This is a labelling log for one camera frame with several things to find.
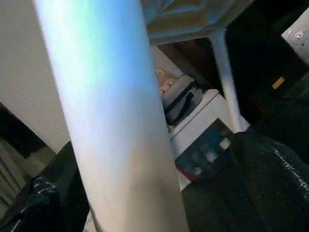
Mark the black cabinet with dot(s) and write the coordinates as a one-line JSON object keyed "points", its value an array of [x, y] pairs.
{"points": [[260, 60]]}

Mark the black work mat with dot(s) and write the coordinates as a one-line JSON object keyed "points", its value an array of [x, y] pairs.
{"points": [[229, 193]]}

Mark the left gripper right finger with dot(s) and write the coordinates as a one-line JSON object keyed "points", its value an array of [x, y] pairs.
{"points": [[272, 183]]}

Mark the white plastic table top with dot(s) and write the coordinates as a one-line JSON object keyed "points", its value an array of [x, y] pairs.
{"points": [[193, 19]]}

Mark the white cabinet with glass doors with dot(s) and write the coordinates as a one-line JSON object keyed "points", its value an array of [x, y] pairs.
{"points": [[205, 116]]}

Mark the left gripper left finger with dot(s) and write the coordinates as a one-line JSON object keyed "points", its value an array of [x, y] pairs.
{"points": [[46, 198]]}

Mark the white plastic table leg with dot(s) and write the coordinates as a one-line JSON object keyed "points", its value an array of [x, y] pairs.
{"points": [[229, 84], [108, 108]]}

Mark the small yellow label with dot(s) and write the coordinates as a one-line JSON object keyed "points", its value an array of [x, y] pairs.
{"points": [[278, 83]]}

